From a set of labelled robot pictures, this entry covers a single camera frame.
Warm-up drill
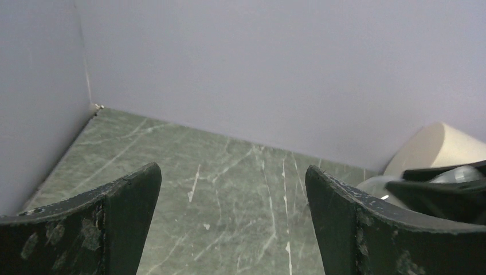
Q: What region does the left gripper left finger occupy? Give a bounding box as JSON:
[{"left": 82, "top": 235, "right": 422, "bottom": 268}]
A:
[{"left": 1, "top": 163, "right": 162, "bottom": 274}]

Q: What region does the clear bottle silver cap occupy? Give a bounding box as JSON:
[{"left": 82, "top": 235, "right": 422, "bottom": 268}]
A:
[{"left": 357, "top": 166, "right": 485, "bottom": 210}]

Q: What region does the cream cylindrical container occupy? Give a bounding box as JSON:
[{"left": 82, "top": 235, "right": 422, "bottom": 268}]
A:
[{"left": 383, "top": 122, "right": 485, "bottom": 176}]

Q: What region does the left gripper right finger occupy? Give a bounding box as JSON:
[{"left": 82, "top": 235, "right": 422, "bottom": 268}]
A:
[{"left": 305, "top": 166, "right": 485, "bottom": 274}]

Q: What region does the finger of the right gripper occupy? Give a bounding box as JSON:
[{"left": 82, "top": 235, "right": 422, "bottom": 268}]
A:
[{"left": 385, "top": 160, "right": 485, "bottom": 224}]

